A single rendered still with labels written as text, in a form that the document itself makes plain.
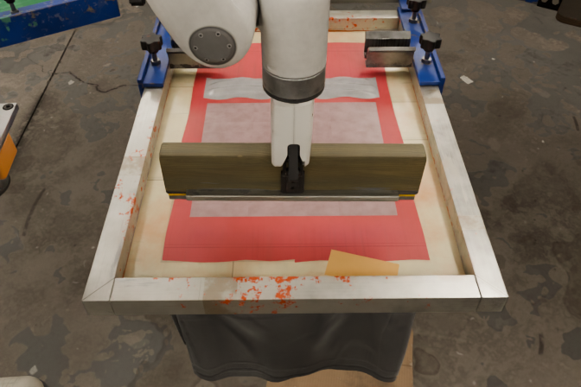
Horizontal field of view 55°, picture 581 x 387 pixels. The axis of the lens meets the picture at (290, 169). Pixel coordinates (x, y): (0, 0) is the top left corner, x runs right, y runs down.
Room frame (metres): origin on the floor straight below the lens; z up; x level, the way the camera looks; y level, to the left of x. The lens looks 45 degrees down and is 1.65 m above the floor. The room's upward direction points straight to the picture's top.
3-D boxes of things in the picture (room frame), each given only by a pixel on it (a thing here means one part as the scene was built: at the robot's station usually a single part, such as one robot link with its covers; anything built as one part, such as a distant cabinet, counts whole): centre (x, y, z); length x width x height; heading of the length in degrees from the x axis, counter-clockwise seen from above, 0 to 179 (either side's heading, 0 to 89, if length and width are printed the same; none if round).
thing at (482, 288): (0.80, 0.00, 0.97); 0.79 x 0.58 x 0.04; 1
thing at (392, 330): (0.51, -0.01, 0.74); 0.45 x 0.03 x 0.43; 91
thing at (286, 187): (0.51, 0.00, 1.11); 0.03 x 0.03 x 0.07; 1
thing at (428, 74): (1.05, -0.28, 0.98); 0.30 x 0.05 x 0.07; 1
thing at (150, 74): (1.04, 0.28, 0.98); 0.30 x 0.05 x 0.07; 1
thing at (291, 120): (0.55, 0.00, 1.21); 0.10 x 0.07 x 0.11; 1
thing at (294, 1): (0.56, 0.03, 1.34); 0.15 x 0.10 x 0.11; 87
